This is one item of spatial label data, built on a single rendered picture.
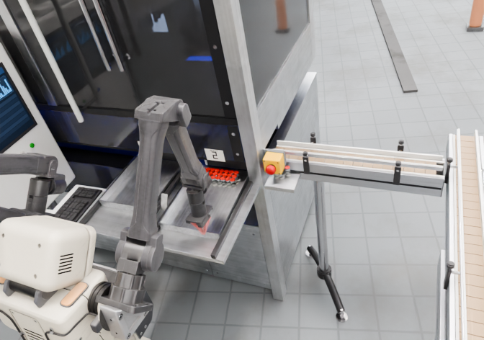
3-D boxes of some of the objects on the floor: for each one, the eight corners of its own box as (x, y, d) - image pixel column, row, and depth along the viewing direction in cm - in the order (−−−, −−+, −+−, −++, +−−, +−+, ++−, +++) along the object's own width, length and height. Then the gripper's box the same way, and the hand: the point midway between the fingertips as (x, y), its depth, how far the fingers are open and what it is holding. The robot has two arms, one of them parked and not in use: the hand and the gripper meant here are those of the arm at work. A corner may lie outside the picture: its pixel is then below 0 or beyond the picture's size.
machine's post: (276, 288, 231) (186, -187, 102) (287, 291, 229) (207, -192, 100) (273, 298, 227) (174, -187, 98) (283, 301, 224) (196, -192, 95)
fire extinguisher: (457, 29, 447) (466, -20, 415) (473, 22, 453) (482, -27, 421) (474, 34, 430) (485, -17, 398) (491, 27, 436) (502, -23, 404)
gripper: (194, 191, 149) (201, 224, 156) (181, 207, 141) (189, 241, 148) (211, 193, 146) (217, 227, 154) (198, 209, 138) (205, 244, 146)
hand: (203, 232), depth 151 cm, fingers closed
